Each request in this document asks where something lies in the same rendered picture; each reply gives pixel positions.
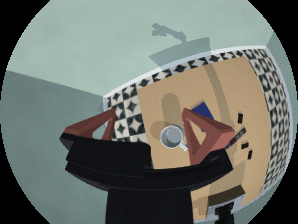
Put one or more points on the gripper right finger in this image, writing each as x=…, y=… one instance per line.
x=218, y=135

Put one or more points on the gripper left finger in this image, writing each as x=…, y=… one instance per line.
x=86, y=127

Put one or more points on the dark blue flat rectangular pad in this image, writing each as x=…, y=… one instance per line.
x=202, y=109

